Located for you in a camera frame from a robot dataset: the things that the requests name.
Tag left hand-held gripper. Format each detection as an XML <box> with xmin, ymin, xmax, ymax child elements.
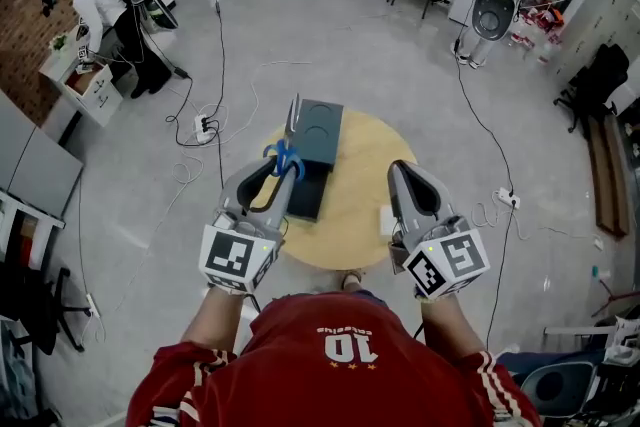
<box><xmin>198</xmin><ymin>158</ymin><xmax>302</xmax><ymax>295</ymax></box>

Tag person's right forearm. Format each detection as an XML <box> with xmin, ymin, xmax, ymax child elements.
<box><xmin>418</xmin><ymin>295</ymin><xmax>490</xmax><ymax>362</ymax></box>

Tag white drawer cabinet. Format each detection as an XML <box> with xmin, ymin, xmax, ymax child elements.
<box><xmin>38</xmin><ymin>25</ymin><xmax>125</xmax><ymax>127</ymax></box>

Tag black swivel chair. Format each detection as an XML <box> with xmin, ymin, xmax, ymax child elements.
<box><xmin>0</xmin><ymin>264</ymin><xmax>95</xmax><ymax>357</ymax></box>

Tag white shelf unit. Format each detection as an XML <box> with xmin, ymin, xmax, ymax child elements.
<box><xmin>0</xmin><ymin>188</ymin><xmax>67</xmax><ymax>279</ymax></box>

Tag person's left forearm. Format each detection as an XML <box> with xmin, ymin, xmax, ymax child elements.
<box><xmin>180</xmin><ymin>284</ymin><xmax>252</xmax><ymax>357</ymax></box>

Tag person's foot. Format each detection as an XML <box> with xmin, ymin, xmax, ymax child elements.
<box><xmin>341</xmin><ymin>268</ymin><xmax>365</xmax><ymax>292</ymax></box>

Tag pile of red packets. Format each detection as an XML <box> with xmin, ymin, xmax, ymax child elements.
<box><xmin>508</xmin><ymin>0</ymin><xmax>567</xmax><ymax>49</ymax></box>

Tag black cable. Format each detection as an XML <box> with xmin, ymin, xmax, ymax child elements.
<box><xmin>452</xmin><ymin>42</ymin><xmax>517</xmax><ymax>346</ymax></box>
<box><xmin>199</xmin><ymin>0</ymin><xmax>227</xmax><ymax>190</ymax></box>

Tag brown wooden planks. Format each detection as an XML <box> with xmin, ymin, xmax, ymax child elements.
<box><xmin>586</xmin><ymin>113</ymin><xmax>631</xmax><ymax>238</ymax></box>

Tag small white card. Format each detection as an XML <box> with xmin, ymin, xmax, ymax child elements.
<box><xmin>379</xmin><ymin>205</ymin><xmax>397</xmax><ymax>236</ymax></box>

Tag white lockers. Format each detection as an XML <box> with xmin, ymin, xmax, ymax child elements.
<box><xmin>553</xmin><ymin>0</ymin><xmax>640</xmax><ymax>89</ymax></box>

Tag grey cabinet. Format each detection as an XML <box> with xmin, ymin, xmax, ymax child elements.
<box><xmin>0</xmin><ymin>88</ymin><xmax>85</xmax><ymax>219</ymax></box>

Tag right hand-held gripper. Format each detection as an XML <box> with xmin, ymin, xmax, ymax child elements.
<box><xmin>387</xmin><ymin>159</ymin><xmax>491</xmax><ymax>302</ymax></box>

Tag black office chair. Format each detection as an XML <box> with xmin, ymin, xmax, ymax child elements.
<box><xmin>552</xmin><ymin>43</ymin><xmax>631</xmax><ymax>135</ymax></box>

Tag dark grey box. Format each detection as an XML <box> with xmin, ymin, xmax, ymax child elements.
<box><xmin>286</xmin><ymin>98</ymin><xmax>347</xmax><ymax>223</ymax></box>

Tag person's red jersey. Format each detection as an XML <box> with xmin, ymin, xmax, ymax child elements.
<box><xmin>125</xmin><ymin>289</ymin><xmax>545</xmax><ymax>427</ymax></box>

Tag blue-handled scissors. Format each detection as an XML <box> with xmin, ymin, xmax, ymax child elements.
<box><xmin>262</xmin><ymin>92</ymin><xmax>307</xmax><ymax>180</ymax></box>

